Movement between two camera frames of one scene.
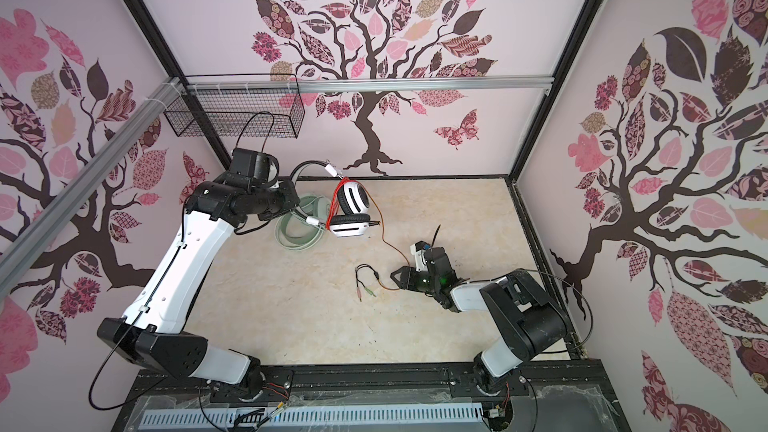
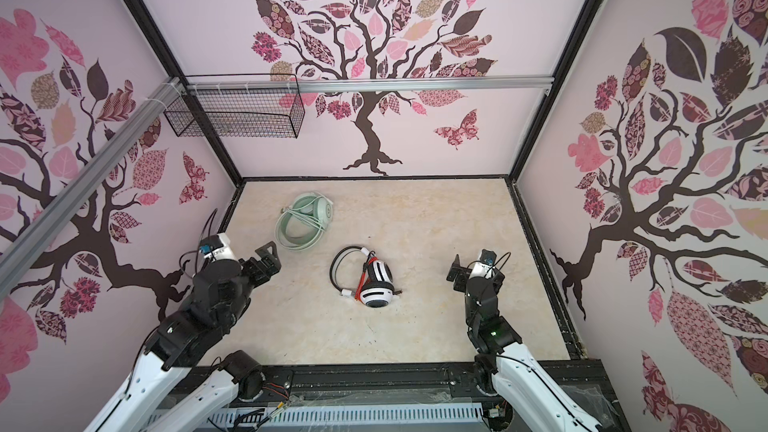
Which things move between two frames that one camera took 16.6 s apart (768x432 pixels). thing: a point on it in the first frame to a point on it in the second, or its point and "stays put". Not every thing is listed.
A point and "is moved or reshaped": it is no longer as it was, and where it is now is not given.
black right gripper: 409,274 to 464,276
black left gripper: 290,200 to 272,262
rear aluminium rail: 367,84 stays put
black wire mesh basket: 243,113 stays put
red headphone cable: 329,223 is moved or reshaped
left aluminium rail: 20,248 stays put
